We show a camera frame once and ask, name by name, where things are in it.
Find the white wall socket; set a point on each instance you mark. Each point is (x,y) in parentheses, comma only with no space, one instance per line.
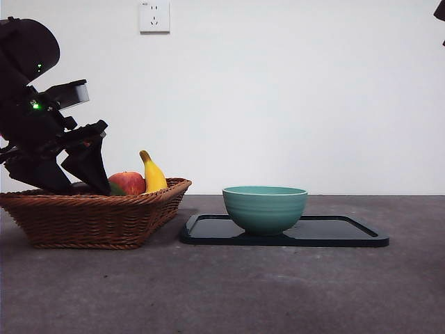
(155,26)

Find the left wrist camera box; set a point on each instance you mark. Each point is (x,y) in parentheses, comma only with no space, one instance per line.
(69,94)

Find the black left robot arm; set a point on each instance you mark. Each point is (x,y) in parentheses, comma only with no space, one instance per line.
(28,45)

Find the red apple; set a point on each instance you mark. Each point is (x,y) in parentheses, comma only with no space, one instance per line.
(130,182)

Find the yellow banana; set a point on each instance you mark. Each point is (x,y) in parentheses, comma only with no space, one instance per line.
(154,177)

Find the black rectangular tray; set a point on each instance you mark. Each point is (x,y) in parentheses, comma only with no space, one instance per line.
(330,231)

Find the brown wicker basket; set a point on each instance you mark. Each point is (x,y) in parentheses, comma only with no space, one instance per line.
(87,219)

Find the green avocado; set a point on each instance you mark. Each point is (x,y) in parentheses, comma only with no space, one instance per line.
(117,190)

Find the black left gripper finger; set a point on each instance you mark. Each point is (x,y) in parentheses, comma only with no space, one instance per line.
(88,163)
(38,174)

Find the teal ribbed bowl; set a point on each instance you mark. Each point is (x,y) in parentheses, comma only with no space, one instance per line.
(265,212)

